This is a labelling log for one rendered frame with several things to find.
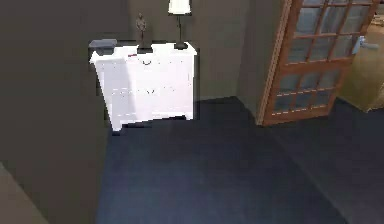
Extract white shade table lamp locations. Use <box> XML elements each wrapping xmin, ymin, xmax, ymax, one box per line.
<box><xmin>167</xmin><ymin>0</ymin><xmax>193</xmax><ymax>51</ymax></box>

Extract dark bronze statuette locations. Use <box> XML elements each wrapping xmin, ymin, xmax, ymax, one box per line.
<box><xmin>134</xmin><ymin>12</ymin><xmax>154</xmax><ymax>55</ymax></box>

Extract grey plastic tub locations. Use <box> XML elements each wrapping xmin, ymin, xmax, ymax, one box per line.
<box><xmin>88</xmin><ymin>38</ymin><xmax>118</xmax><ymax>56</ymax></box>

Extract brown glazed room door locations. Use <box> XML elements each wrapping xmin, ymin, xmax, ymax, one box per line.
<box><xmin>255</xmin><ymin>0</ymin><xmax>382</xmax><ymax>127</ymax></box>

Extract pale blue door handle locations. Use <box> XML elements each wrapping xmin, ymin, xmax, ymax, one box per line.
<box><xmin>351</xmin><ymin>35</ymin><xmax>380</xmax><ymax>56</ymax></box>

